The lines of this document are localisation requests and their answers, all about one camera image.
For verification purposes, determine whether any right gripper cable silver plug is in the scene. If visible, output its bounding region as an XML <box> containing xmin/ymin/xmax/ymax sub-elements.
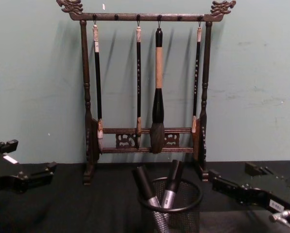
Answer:
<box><xmin>268</xmin><ymin>209</ymin><xmax>290</xmax><ymax>233</ymax></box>

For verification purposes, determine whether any black table cloth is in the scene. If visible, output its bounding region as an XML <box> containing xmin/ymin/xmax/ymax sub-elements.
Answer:
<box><xmin>0</xmin><ymin>160</ymin><xmax>290</xmax><ymax>233</ymax></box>

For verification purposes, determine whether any black wire mesh pen cup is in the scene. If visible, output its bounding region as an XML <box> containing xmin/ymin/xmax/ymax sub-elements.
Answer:
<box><xmin>137</xmin><ymin>177</ymin><xmax>204</xmax><ymax>233</ymax></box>

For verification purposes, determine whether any dark carved wooden brush rack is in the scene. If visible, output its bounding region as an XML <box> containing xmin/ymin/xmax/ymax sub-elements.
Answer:
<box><xmin>56</xmin><ymin>0</ymin><xmax>237</xmax><ymax>186</ymax></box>

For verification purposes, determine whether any large tan-handled calligraphy brush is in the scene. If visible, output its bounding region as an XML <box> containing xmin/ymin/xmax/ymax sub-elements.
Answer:
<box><xmin>150</xmin><ymin>28</ymin><xmax>166</xmax><ymax>155</ymax></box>

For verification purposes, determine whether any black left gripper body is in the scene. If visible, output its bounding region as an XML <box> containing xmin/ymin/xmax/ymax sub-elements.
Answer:
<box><xmin>0</xmin><ymin>147</ymin><xmax>22</xmax><ymax>185</ymax></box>

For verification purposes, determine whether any black and silver marker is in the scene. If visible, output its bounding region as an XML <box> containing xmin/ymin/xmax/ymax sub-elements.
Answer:
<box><xmin>160</xmin><ymin>159</ymin><xmax>185</xmax><ymax>210</ymax></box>
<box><xmin>132</xmin><ymin>165</ymin><xmax>163</xmax><ymax>233</ymax></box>

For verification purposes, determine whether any thin black brush brown ferrule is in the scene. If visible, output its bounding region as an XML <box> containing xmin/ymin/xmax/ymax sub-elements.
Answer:
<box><xmin>191</xmin><ymin>26</ymin><xmax>203</xmax><ymax>133</ymax></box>

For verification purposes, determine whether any thin black brush pale tuft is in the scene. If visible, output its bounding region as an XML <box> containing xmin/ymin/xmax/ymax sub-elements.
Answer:
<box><xmin>92</xmin><ymin>23</ymin><xmax>104</xmax><ymax>152</ymax></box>

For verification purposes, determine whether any thin black brush dark tuft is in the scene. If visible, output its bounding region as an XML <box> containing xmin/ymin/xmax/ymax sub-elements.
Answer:
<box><xmin>135</xmin><ymin>26</ymin><xmax>144</xmax><ymax>149</ymax></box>

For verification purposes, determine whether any small black block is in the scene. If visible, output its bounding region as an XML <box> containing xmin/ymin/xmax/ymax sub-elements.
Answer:
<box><xmin>245</xmin><ymin>162</ymin><xmax>262</xmax><ymax>177</ymax></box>

